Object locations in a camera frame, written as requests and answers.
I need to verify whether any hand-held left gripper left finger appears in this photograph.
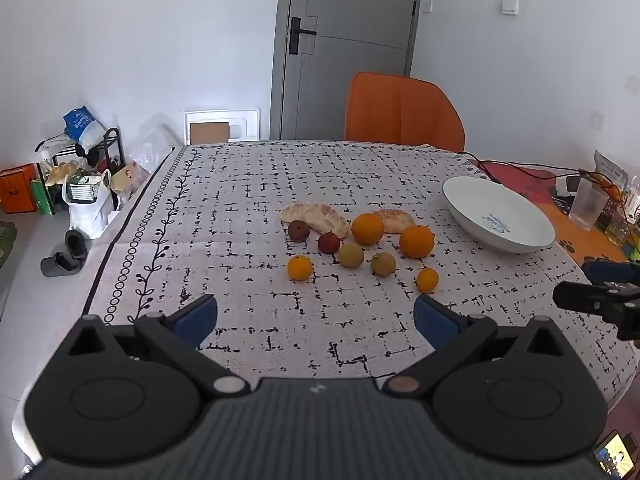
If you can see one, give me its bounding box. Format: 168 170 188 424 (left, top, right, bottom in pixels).
60 294 251 400

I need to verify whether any white framed board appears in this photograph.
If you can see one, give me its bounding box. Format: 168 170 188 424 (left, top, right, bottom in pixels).
184 106 262 145

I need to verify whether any smartphone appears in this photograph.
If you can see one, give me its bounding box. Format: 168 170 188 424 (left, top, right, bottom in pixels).
594 430 637 479

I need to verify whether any white packaging pouch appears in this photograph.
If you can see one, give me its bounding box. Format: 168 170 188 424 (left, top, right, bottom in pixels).
594 150 630 191

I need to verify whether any blue and white bag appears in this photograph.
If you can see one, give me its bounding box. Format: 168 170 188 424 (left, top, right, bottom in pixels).
63 106 104 150

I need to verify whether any black-patterned white tablecloth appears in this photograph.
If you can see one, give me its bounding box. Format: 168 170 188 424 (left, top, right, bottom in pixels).
11 140 639 466

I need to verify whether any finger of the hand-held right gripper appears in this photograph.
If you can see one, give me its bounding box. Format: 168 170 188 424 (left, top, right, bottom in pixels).
552 280 640 342
581 256 640 286

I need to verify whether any white plate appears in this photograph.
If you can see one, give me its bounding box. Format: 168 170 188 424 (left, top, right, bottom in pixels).
442 176 557 255

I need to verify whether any black metal rack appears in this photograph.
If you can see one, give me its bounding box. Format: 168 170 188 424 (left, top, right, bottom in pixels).
35 127 126 212

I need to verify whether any brown-green round fruit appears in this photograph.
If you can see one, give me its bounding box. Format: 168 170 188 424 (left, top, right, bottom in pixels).
336 242 365 269
370 252 397 277

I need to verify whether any short peeled pomelo piece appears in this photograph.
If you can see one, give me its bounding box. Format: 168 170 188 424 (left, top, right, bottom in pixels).
372 209 417 235

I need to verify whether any white plastic shopping bag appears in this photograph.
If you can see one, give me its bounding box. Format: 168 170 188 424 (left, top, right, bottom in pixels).
62 170 116 240

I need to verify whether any clear glass jar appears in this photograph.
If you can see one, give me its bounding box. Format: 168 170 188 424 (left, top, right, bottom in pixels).
605 205 633 247

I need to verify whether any orange chair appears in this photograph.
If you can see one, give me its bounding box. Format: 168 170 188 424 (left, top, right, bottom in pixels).
344 72 467 153

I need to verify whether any small orange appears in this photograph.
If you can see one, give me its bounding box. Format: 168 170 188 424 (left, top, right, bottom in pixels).
416 267 440 294
287 255 314 282

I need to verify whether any black door lock handle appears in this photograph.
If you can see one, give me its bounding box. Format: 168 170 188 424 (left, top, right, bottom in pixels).
288 16 317 55

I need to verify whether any orange box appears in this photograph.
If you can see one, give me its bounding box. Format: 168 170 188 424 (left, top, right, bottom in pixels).
0 164 39 214

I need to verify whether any large orange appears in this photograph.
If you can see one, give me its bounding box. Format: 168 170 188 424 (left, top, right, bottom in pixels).
399 225 435 259
351 213 385 246

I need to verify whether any brown cardboard piece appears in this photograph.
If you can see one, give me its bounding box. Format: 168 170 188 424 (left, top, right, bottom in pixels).
190 122 229 145

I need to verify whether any orange cartoon table mat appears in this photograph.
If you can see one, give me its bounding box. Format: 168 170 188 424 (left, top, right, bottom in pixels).
465 159 632 264

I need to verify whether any grey door with black lock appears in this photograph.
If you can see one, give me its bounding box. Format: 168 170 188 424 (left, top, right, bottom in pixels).
270 0 425 141

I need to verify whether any clear plastic bag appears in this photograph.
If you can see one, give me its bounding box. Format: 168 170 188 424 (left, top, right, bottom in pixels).
130 114 177 173

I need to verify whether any black cable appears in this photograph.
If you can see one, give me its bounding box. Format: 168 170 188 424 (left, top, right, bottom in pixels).
457 151 504 184

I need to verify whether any grey slipper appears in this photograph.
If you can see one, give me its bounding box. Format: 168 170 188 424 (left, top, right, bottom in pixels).
65 230 89 260
40 252 83 277

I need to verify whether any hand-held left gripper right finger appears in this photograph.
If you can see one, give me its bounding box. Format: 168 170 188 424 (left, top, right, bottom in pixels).
382 294 581 401

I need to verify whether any long peeled pomelo piece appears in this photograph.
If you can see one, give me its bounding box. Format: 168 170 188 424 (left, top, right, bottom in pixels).
280 202 350 240

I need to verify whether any green box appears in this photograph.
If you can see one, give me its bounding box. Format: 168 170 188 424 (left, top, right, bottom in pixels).
31 179 55 216

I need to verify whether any clear plastic cup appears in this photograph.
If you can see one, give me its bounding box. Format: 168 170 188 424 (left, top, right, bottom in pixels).
569 177 608 232

